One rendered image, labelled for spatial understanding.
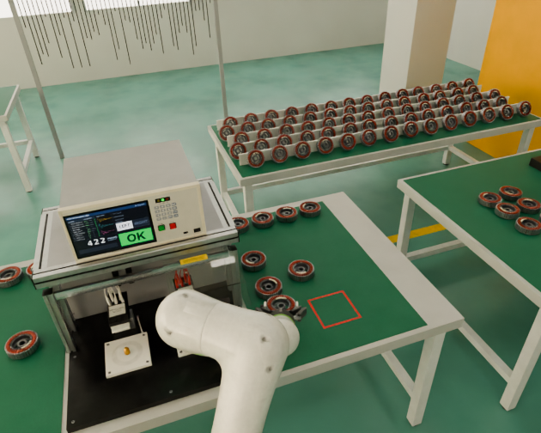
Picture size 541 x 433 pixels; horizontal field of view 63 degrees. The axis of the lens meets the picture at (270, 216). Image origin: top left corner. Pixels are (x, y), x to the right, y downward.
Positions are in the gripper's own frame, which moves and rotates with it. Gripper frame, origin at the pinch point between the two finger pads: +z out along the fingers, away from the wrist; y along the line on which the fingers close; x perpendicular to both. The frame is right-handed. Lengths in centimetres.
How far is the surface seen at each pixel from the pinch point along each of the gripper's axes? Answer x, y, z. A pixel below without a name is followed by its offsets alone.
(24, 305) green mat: -3, -105, 14
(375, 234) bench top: 21, 46, 51
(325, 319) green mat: -6.4, 17.1, 5.4
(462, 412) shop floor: -66, 88, 50
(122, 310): 2, -55, -12
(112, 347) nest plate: -12, -60, -9
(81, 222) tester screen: 34, -62, -26
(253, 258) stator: 12.8, -12.1, 33.8
